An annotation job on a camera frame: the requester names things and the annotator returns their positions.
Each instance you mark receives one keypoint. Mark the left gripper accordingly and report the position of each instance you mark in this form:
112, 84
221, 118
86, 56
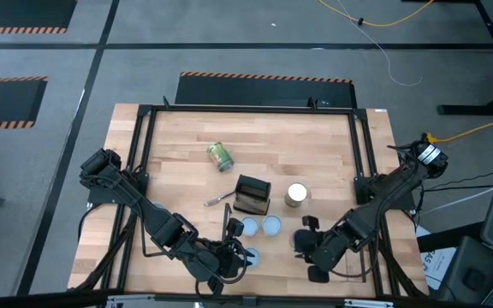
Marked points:
212, 261

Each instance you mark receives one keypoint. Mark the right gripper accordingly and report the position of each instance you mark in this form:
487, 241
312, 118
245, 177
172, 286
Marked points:
323, 250

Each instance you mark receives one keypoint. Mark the yellow pineapple rings can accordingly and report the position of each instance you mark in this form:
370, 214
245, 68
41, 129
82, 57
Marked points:
254, 257

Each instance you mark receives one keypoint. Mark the small blue-white cup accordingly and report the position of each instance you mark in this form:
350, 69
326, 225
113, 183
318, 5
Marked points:
251, 226
271, 226

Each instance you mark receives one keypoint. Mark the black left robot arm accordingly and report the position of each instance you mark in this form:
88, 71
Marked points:
161, 222

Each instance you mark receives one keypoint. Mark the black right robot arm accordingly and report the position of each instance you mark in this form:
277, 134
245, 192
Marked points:
392, 184

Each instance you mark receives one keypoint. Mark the silver butter knife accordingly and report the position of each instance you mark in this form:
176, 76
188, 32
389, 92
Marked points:
214, 200

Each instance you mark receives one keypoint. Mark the white paper sheet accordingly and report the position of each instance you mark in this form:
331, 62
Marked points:
432, 265

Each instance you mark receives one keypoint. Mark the black desk leg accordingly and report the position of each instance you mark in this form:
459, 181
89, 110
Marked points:
447, 239

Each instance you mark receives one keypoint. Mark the grey case with keyboard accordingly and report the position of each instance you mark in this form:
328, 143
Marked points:
465, 274

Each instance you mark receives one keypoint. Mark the black hazard-striped floor mat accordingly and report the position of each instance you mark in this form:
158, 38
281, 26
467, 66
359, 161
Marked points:
263, 92
15, 13
2, 102

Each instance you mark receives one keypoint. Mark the black table frame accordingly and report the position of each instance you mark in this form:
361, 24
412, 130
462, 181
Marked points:
251, 108

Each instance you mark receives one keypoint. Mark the black desk frame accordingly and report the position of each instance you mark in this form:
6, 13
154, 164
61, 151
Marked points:
477, 110

